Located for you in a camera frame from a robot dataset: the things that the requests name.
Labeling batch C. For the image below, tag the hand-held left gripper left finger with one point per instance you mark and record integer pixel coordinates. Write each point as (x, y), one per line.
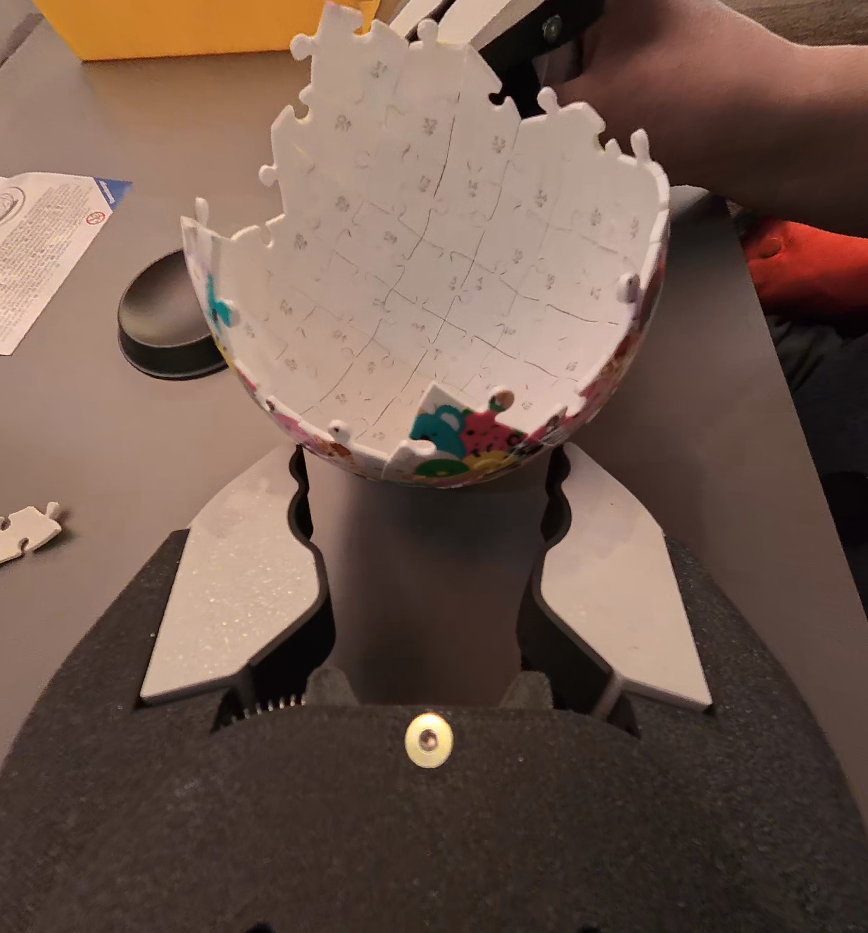
(237, 583)

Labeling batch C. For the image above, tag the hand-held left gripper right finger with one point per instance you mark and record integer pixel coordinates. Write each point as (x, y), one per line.
(616, 590)

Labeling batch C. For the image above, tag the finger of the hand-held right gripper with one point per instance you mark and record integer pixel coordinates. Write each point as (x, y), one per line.
(413, 18)
(485, 18)

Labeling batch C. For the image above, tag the half-built puzzle ball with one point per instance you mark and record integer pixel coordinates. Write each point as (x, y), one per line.
(441, 255)

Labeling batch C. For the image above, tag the black puzzle ball stand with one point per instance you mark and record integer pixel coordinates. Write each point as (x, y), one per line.
(157, 313)

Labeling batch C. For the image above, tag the joined white puzzle pieces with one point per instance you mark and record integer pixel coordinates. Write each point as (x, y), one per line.
(4, 539)

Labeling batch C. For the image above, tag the person's right hand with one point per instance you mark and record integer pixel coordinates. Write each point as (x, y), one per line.
(681, 87)

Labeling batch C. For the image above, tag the yellow plastic bin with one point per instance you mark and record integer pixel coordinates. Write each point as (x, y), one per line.
(186, 29)

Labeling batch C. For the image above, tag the person's dark blue clothing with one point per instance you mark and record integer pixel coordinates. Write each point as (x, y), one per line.
(856, 408)

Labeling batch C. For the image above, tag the folded instruction sheet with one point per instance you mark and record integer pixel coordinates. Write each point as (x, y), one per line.
(26, 255)

